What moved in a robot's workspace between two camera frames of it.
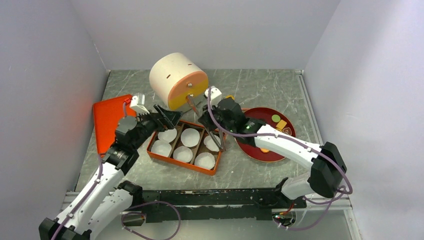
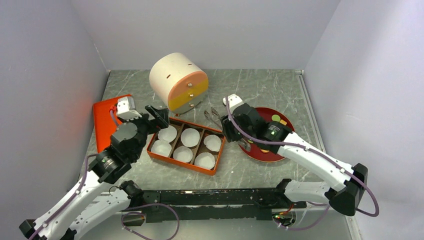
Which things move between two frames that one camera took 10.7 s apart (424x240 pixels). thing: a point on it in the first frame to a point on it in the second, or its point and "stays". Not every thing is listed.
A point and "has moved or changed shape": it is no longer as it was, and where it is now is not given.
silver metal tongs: [221, 148] has moved or changed shape
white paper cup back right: [210, 143] stays
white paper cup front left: [161, 147] stays
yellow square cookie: [281, 124] stays
